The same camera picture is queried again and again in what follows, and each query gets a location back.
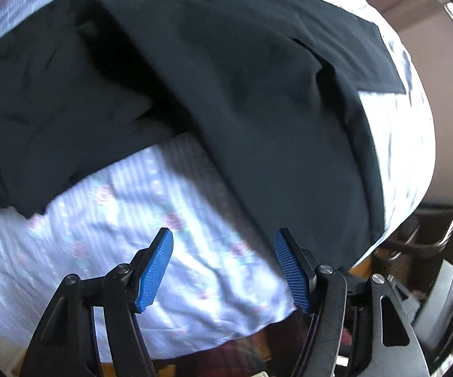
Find wooden bed frame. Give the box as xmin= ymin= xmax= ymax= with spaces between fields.
xmin=350 ymin=253 xmax=374 ymax=281

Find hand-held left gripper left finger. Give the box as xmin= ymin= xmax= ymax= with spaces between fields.
xmin=26 ymin=228 xmax=174 ymax=377

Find grey round appliance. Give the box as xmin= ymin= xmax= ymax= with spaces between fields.
xmin=413 ymin=261 xmax=453 ymax=362

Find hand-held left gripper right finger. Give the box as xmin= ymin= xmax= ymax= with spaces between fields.
xmin=274 ymin=228 xmax=433 ymax=377

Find black pants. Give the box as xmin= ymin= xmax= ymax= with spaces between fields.
xmin=0 ymin=0 xmax=407 ymax=273

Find grey cable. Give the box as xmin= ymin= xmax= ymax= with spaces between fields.
xmin=383 ymin=199 xmax=453 ymax=260

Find dark red patterned cloth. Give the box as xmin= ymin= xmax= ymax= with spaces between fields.
xmin=152 ymin=310 xmax=353 ymax=377

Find blue striped bed sheet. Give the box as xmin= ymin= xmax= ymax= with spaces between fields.
xmin=0 ymin=0 xmax=437 ymax=362

